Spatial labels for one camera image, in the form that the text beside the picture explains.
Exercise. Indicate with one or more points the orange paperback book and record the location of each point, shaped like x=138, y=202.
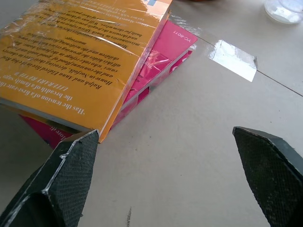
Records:
x=71, y=66

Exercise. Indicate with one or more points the clear plastic container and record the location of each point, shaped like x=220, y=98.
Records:
x=284, y=10

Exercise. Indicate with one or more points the pink paperback book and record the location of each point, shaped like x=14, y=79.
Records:
x=163, y=56

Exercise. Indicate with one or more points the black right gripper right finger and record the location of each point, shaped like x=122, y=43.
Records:
x=267, y=170

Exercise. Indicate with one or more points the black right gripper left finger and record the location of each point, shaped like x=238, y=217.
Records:
x=59, y=179

